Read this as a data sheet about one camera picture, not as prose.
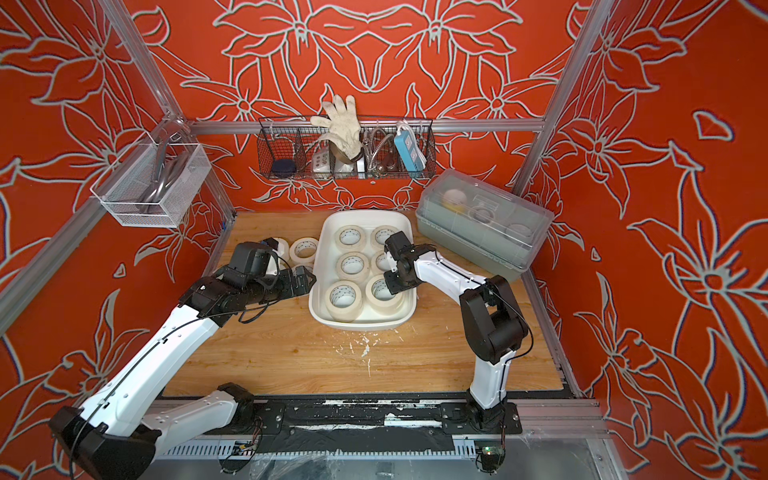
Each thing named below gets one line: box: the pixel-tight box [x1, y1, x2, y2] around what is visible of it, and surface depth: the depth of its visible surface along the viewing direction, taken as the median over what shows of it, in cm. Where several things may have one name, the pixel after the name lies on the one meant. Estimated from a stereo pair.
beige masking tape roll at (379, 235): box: [370, 225, 399, 255], surface depth 112 cm
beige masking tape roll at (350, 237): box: [334, 224, 367, 251], surface depth 112 cm
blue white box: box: [394, 129, 427, 171], surface depth 89 cm
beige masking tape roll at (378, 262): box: [371, 250, 386, 276], surface depth 102 cm
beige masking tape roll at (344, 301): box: [325, 280, 364, 322], surface depth 90 cm
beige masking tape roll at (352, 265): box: [336, 251, 370, 281], surface depth 103 cm
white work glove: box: [310, 94, 363, 162], surface depth 90 cm
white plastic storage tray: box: [308, 210, 417, 330], surface depth 100 cm
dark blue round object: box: [272, 159, 296, 177], surface depth 100 cm
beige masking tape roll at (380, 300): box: [365, 274, 406, 316], surface depth 90 cm
